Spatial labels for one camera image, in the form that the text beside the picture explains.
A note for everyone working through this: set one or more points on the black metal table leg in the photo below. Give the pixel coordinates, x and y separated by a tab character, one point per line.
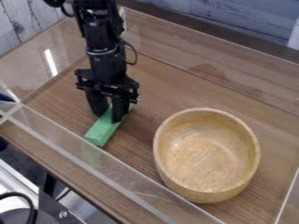
47	190

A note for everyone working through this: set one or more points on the green rectangular block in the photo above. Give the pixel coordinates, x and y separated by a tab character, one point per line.
103	129

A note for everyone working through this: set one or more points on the brown wooden bowl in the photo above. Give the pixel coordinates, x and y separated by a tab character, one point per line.
206	154

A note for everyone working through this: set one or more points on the clear acrylic tray wall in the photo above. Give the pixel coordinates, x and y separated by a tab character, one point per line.
187	70

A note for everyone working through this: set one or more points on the blue object at left edge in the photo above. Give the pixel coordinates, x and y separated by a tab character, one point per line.
6	98

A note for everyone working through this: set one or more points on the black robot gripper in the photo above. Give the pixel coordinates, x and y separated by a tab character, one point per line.
106	80

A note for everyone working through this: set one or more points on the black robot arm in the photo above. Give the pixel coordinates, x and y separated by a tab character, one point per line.
99	21

